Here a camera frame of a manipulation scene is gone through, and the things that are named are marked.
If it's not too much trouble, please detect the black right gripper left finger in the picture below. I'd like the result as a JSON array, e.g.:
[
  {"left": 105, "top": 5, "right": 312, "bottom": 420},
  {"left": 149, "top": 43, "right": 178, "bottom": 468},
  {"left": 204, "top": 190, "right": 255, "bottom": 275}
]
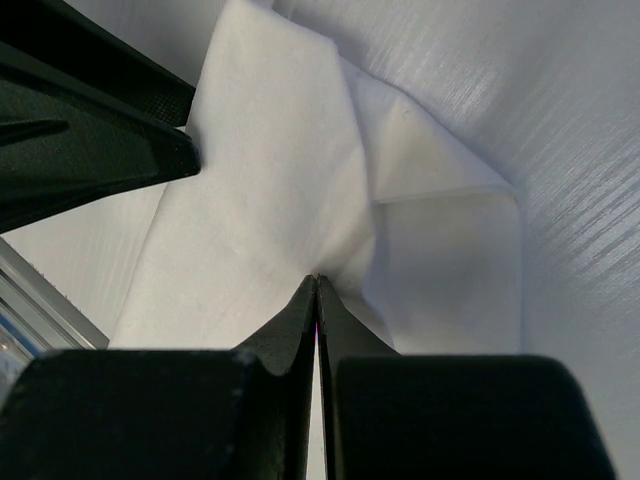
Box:
[{"left": 1, "top": 276, "right": 317, "bottom": 479}]

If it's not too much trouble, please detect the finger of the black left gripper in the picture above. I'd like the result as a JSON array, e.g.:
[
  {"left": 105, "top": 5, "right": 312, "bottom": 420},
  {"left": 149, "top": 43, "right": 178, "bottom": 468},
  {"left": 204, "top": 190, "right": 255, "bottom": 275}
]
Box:
[
  {"left": 1, "top": 44, "right": 201, "bottom": 232},
  {"left": 1, "top": 1, "right": 195, "bottom": 127}
]

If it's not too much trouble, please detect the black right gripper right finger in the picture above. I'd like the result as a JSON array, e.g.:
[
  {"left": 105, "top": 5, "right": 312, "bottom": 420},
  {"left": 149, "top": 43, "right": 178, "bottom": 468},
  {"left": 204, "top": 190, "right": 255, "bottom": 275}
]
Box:
[{"left": 317, "top": 277, "right": 616, "bottom": 479}]

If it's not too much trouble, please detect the aluminium front rail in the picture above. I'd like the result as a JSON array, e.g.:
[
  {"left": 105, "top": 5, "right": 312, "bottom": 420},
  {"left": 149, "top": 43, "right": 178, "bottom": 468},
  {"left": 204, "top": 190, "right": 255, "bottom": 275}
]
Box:
[{"left": 0, "top": 238, "right": 111, "bottom": 381}]

